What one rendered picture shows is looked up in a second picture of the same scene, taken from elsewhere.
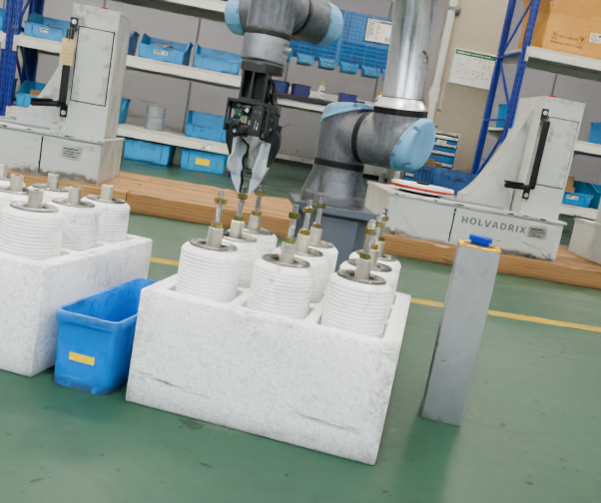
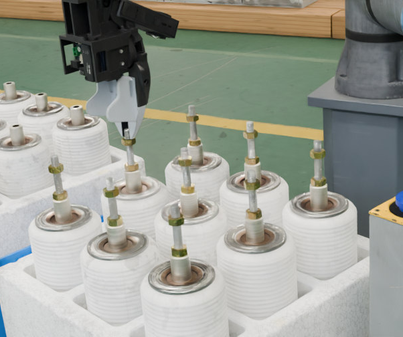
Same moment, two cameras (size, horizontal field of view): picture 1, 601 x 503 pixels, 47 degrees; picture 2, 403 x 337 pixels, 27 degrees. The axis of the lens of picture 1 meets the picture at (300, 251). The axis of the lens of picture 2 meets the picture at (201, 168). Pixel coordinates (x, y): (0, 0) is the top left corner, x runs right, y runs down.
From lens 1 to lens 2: 0.81 m
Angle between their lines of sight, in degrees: 40
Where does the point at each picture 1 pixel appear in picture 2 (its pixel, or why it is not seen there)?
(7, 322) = not seen: outside the picture
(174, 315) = (18, 303)
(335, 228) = (368, 127)
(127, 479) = not seen: outside the picture
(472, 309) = (401, 309)
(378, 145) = (388, 13)
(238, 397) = not seen: outside the picture
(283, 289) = (96, 287)
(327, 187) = (353, 70)
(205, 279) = (43, 263)
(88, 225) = (25, 168)
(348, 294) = (146, 305)
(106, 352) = not seen: outside the picture
